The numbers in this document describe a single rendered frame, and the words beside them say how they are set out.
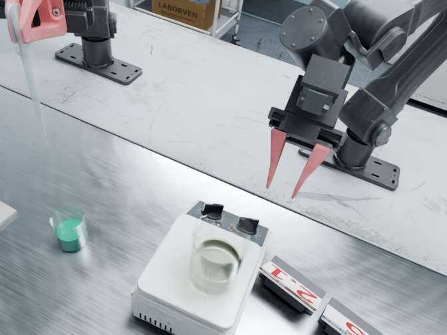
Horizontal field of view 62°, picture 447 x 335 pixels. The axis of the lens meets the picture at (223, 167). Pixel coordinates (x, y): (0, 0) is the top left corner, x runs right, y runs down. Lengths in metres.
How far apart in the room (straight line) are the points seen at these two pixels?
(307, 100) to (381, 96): 0.28
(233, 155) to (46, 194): 0.34
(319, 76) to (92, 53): 0.59
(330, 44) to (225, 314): 0.33
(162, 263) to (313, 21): 0.33
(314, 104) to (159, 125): 0.41
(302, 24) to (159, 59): 0.56
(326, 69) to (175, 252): 0.28
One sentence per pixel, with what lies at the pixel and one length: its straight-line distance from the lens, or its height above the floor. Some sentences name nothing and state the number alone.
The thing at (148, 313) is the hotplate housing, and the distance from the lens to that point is 0.49.
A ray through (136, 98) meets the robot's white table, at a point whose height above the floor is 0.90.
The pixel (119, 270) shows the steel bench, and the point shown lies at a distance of 0.56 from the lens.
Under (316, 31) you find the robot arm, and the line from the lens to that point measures 0.46.
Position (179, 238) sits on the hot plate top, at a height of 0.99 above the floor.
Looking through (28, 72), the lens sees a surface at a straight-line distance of 0.39.
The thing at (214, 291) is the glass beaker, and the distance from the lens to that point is 0.43.
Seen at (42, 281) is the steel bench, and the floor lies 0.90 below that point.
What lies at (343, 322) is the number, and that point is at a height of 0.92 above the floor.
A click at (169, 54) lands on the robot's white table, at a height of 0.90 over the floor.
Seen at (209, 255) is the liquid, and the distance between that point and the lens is 0.43.
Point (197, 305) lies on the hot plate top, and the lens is 0.44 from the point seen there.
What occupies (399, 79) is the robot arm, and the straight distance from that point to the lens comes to 0.69.
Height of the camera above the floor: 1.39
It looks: 45 degrees down
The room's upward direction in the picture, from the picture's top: 11 degrees clockwise
